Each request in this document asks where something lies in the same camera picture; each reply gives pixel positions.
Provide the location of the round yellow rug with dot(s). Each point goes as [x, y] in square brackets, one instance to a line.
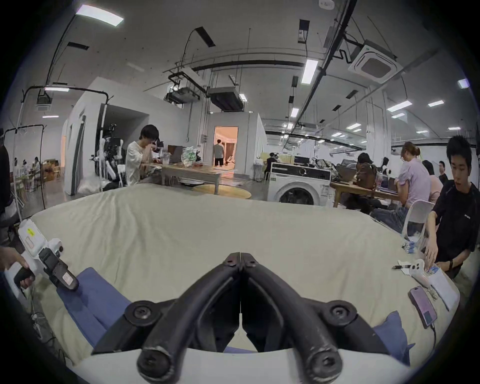
[225, 192]

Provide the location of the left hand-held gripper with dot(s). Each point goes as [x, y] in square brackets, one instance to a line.
[32, 242]

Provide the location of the group of people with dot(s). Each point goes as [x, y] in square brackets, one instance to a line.
[30, 168]

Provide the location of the white paper sheet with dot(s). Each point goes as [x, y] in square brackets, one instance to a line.
[444, 287]

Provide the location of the white chair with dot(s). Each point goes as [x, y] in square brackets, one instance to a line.
[418, 215]

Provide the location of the white robot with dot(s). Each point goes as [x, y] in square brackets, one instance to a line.
[110, 157]

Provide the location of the white hand controller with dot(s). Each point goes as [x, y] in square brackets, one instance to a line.
[418, 272]

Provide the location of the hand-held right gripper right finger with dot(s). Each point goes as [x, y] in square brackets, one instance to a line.
[285, 300]

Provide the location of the purple phone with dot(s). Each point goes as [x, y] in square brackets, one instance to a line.
[423, 305]

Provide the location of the black marker pen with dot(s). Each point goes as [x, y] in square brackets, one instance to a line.
[401, 267]

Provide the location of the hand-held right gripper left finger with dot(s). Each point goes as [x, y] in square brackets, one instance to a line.
[195, 300]

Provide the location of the white washing machine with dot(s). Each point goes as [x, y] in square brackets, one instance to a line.
[296, 185]

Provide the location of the person's body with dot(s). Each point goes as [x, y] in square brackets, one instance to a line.
[4, 187]

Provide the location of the blue garment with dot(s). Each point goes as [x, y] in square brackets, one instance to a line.
[88, 296]

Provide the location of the person's left hand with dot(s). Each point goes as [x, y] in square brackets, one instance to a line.
[9, 258]

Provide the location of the low wooden table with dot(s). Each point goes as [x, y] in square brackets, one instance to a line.
[191, 172]

